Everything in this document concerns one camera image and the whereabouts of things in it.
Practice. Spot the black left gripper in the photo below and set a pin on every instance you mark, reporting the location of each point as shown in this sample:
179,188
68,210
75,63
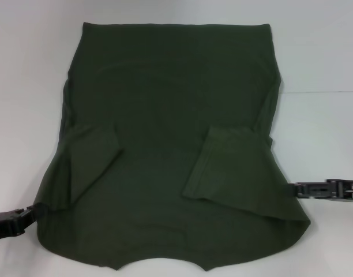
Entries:
6,223

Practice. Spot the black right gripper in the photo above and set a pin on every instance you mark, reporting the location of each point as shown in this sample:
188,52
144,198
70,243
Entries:
343,189

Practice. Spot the dark green shirt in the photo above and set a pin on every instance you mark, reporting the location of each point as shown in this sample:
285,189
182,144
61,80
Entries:
165,115

